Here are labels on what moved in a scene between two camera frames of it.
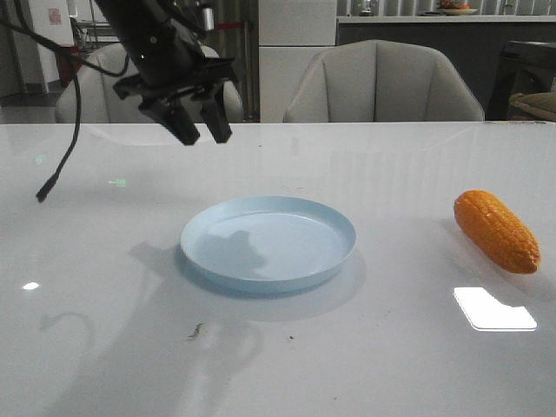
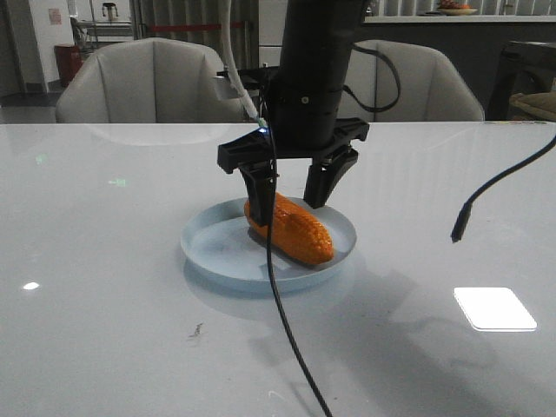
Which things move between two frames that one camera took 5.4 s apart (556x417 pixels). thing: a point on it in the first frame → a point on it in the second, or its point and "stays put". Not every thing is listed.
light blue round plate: [267, 243] stays put
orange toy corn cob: [497, 232] → [297, 233]
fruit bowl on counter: [455, 9] stays put
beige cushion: [543, 103] stays put
